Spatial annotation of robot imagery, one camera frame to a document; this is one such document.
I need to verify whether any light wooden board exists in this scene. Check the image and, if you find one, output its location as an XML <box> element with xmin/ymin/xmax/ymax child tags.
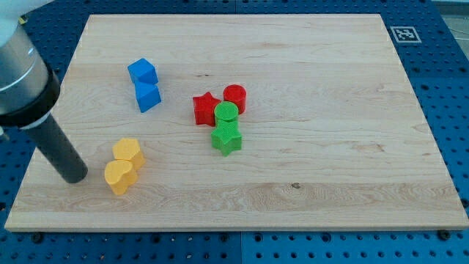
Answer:
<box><xmin>5</xmin><ymin>14</ymin><xmax>468</xmax><ymax>232</ymax></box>

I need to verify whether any blue cube block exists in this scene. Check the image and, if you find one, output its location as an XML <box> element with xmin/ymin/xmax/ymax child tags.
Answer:
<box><xmin>128</xmin><ymin>58</ymin><xmax>158</xmax><ymax>84</ymax></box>

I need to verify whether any yellow hexagon block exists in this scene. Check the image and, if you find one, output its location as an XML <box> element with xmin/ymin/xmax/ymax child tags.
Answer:
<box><xmin>112</xmin><ymin>138</ymin><xmax>146</xmax><ymax>170</ymax></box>

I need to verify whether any green cylinder block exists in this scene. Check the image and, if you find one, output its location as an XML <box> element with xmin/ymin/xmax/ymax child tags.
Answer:
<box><xmin>214</xmin><ymin>101</ymin><xmax>239</xmax><ymax>123</ymax></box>

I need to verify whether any red cylinder block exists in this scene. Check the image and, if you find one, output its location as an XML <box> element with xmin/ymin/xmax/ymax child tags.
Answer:
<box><xmin>223</xmin><ymin>84</ymin><xmax>247</xmax><ymax>114</ymax></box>

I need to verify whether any white fiducial marker tag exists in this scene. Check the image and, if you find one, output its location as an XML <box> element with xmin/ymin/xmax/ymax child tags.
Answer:
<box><xmin>390</xmin><ymin>26</ymin><xmax>421</xmax><ymax>43</ymax></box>

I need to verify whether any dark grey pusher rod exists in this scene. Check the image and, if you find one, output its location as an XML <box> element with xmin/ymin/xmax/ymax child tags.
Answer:
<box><xmin>21</xmin><ymin>113</ymin><xmax>88</xmax><ymax>183</ymax></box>

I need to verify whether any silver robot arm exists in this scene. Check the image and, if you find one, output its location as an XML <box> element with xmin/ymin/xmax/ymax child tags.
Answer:
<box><xmin>1</xmin><ymin>0</ymin><xmax>60</xmax><ymax>129</ymax></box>

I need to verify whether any red star block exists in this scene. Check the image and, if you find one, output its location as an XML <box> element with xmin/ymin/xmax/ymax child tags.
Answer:
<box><xmin>193</xmin><ymin>92</ymin><xmax>221</xmax><ymax>127</ymax></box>

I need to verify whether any green star block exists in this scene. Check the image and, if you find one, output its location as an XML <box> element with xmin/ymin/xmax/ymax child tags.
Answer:
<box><xmin>211</xmin><ymin>120</ymin><xmax>243</xmax><ymax>156</ymax></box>

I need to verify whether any blue pointed block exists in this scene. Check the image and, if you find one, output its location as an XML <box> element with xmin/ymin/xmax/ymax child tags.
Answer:
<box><xmin>135</xmin><ymin>81</ymin><xmax>161</xmax><ymax>113</ymax></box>

